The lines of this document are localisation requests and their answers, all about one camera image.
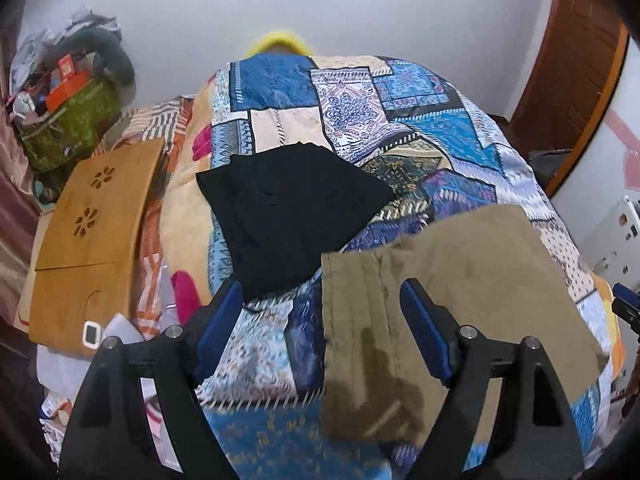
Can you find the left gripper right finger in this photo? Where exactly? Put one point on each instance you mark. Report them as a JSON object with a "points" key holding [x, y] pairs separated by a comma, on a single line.
{"points": [[534, 435]]}

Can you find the pink striped curtain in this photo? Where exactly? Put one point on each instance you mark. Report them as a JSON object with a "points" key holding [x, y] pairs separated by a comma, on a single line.
{"points": [[19, 209]]}

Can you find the grey plush pillow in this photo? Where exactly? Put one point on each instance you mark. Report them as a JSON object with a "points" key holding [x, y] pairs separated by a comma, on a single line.
{"points": [[104, 45]]}

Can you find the white crumpled papers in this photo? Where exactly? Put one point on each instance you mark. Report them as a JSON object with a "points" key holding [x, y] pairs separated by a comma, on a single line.
{"points": [[63, 375]]}

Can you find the white appliance with stickers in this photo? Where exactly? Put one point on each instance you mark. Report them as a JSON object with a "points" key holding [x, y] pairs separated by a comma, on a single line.
{"points": [[612, 249]]}

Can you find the pile of light clothes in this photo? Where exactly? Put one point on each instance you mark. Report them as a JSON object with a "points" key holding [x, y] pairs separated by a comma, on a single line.
{"points": [[32, 49]]}

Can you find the wooden lap desk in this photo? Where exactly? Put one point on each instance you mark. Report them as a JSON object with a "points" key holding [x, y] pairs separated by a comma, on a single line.
{"points": [[84, 274]]}

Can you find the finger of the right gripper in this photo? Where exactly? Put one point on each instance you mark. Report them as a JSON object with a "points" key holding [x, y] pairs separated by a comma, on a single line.
{"points": [[626, 305]]}

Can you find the yellow curved headboard piece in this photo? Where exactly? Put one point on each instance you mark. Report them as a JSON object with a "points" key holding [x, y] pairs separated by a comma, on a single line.
{"points": [[279, 41]]}

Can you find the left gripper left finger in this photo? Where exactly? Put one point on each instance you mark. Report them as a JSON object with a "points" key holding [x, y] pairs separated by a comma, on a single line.
{"points": [[109, 436]]}

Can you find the wooden wardrobe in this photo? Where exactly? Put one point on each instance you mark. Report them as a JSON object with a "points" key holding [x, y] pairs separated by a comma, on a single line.
{"points": [[575, 74]]}

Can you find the black folded garment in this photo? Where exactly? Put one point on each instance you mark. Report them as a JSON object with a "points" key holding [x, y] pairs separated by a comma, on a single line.
{"points": [[280, 210]]}

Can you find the orange box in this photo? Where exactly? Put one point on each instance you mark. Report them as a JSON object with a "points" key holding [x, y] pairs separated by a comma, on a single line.
{"points": [[66, 89]]}

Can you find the khaki brown pants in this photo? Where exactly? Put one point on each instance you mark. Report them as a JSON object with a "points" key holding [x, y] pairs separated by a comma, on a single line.
{"points": [[391, 317]]}

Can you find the green storage basket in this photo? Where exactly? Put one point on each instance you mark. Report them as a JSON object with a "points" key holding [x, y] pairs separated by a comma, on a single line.
{"points": [[73, 129]]}

